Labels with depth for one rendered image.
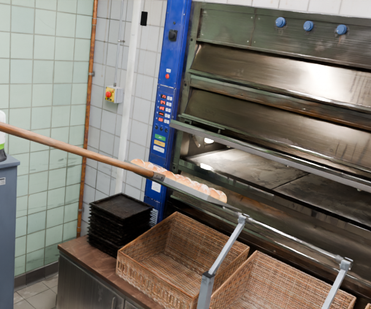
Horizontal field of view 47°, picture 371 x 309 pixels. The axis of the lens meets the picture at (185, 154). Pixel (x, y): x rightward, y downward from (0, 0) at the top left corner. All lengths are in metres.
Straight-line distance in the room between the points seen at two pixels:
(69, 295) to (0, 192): 0.86
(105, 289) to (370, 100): 1.68
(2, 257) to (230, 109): 1.45
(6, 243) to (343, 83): 1.86
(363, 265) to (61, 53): 2.19
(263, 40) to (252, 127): 0.45
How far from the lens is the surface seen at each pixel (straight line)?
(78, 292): 2.78
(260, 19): 2.33
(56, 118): 3.09
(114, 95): 2.90
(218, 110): 2.44
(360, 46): 2.12
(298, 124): 2.22
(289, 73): 2.23
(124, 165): 1.84
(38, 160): 3.11
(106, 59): 3.07
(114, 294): 2.51
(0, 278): 2.58
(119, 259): 2.48
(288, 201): 2.30
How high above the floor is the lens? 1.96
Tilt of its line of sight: 16 degrees down
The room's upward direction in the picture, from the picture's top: 8 degrees clockwise
